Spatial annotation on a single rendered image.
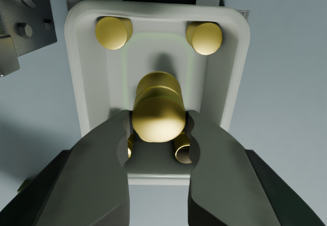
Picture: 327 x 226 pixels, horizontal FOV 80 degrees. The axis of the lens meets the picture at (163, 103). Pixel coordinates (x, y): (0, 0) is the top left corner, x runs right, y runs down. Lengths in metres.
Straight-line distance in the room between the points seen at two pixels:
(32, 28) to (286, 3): 0.29
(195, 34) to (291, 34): 0.16
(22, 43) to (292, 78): 0.34
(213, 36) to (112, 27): 0.11
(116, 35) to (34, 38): 0.07
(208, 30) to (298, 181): 0.39
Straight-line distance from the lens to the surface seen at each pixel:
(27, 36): 0.19
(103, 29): 0.23
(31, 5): 0.20
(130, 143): 0.30
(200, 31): 0.22
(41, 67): 0.34
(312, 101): 0.40
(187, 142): 0.29
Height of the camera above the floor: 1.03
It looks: 63 degrees down
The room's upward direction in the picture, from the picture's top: 177 degrees clockwise
